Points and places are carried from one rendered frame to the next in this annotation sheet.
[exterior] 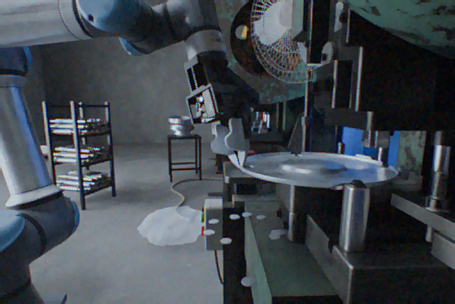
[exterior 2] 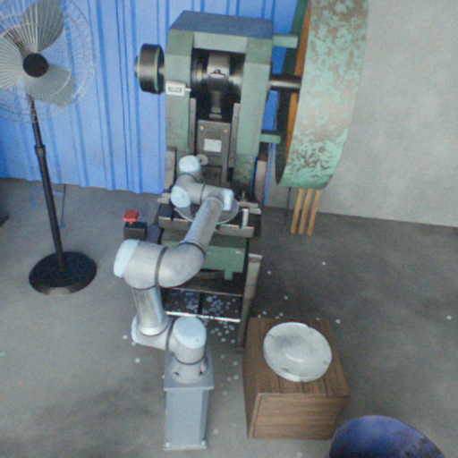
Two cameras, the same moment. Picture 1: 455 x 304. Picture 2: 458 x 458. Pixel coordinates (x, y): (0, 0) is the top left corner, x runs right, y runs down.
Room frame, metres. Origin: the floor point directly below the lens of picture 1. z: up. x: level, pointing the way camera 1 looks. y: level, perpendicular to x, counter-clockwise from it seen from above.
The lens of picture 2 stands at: (0.36, 1.52, 1.90)
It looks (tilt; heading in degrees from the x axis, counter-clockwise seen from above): 37 degrees down; 272
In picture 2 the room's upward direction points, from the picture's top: 6 degrees clockwise
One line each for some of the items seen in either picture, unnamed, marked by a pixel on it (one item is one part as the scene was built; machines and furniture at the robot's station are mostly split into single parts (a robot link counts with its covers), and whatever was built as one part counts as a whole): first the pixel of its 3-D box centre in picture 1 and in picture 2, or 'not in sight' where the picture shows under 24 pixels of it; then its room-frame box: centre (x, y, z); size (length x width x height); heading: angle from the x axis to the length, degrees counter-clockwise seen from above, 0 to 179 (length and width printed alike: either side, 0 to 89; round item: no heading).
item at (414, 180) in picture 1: (372, 178); not in sight; (0.54, -0.29, 0.76); 0.15 x 0.09 x 0.05; 2
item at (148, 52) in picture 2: not in sight; (158, 72); (0.79, -0.31, 1.31); 0.22 x 0.12 x 0.22; 92
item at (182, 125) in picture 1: (183, 147); not in sight; (3.54, 0.55, 0.40); 0.45 x 0.40 x 0.79; 14
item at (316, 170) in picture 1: (312, 165); (207, 205); (0.53, -0.17, 0.78); 0.29 x 0.29 x 0.01
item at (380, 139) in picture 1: (373, 136); not in sight; (0.54, -0.29, 0.84); 0.05 x 0.03 x 0.04; 2
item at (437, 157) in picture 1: (440, 163); not in sight; (0.46, -0.36, 0.81); 0.02 x 0.02 x 0.14; 2
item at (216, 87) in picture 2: not in sight; (217, 90); (0.54, -0.29, 1.27); 0.21 x 0.12 x 0.34; 92
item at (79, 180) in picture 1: (81, 153); not in sight; (2.59, 1.37, 0.47); 0.46 x 0.43 x 0.95; 72
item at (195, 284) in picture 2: not in sight; (205, 264); (0.54, -0.31, 0.31); 0.43 x 0.42 x 0.01; 2
